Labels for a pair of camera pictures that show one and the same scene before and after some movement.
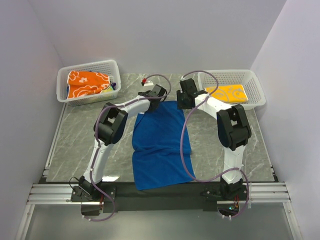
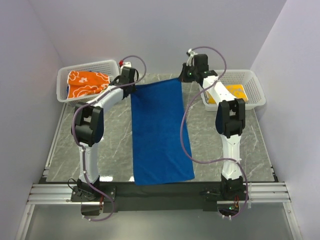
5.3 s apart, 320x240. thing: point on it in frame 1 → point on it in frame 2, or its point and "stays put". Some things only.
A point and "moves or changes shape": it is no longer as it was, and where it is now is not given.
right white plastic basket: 250,79 stays put
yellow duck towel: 228,94 stays put
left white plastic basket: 109,67 stays put
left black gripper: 147,92 → 133,89
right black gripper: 180,105 → 184,77
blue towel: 161,150 moves or changes shape
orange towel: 81,83 stays put
